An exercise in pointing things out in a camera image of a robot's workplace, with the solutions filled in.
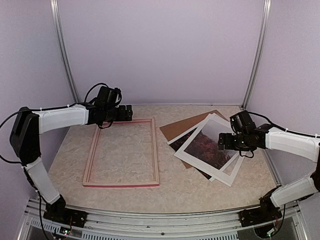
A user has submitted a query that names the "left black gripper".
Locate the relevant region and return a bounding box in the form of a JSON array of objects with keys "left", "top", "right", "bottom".
[{"left": 104, "top": 104, "right": 133, "bottom": 122}]

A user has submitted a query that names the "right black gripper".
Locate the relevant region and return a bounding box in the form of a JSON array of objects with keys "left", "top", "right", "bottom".
[{"left": 218, "top": 132, "right": 250, "bottom": 152}]

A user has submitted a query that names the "landscape photo print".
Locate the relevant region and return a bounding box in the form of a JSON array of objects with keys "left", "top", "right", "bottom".
[{"left": 173, "top": 113, "right": 244, "bottom": 187}]

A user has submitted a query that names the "brown cardboard backing board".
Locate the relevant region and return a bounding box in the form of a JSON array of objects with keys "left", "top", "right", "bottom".
[{"left": 159, "top": 109, "right": 232, "bottom": 170}]

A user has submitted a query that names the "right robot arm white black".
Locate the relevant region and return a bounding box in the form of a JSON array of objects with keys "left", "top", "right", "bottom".
[{"left": 218, "top": 110, "right": 320, "bottom": 222}]

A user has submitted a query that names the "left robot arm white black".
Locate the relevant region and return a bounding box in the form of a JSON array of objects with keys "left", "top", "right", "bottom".
[{"left": 9, "top": 83, "right": 133, "bottom": 223}]

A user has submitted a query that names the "lower photo print white border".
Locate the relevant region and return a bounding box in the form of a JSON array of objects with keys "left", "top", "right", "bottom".
[{"left": 166, "top": 112, "right": 226, "bottom": 181}]

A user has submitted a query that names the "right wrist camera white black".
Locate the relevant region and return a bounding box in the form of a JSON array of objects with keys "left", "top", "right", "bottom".
[{"left": 230, "top": 110, "right": 256, "bottom": 134}]

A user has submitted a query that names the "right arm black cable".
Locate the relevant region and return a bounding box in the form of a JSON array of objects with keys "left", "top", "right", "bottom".
[{"left": 248, "top": 111, "right": 320, "bottom": 140}]

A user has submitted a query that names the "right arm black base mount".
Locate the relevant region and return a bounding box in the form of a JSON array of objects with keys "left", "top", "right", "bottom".
[{"left": 238, "top": 207, "right": 283, "bottom": 228}]

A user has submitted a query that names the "front aluminium rail base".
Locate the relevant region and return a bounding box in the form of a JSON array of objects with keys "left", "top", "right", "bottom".
[{"left": 16, "top": 198, "right": 310, "bottom": 240}]

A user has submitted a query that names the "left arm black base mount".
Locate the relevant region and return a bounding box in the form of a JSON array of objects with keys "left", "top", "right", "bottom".
[{"left": 43, "top": 206, "right": 88, "bottom": 228}]

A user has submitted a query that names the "left aluminium corner post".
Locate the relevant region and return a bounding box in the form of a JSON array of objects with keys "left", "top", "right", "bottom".
[{"left": 50, "top": 0, "right": 80, "bottom": 102}]

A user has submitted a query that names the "aluminium corner post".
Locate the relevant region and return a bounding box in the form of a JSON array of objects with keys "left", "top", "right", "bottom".
[
  {"left": 50, "top": 0, "right": 80, "bottom": 102},
  {"left": 241, "top": 0, "right": 272, "bottom": 110}
]

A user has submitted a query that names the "right aluminium corner post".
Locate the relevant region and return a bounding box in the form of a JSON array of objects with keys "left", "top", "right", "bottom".
[{"left": 241, "top": 0, "right": 272, "bottom": 110}]

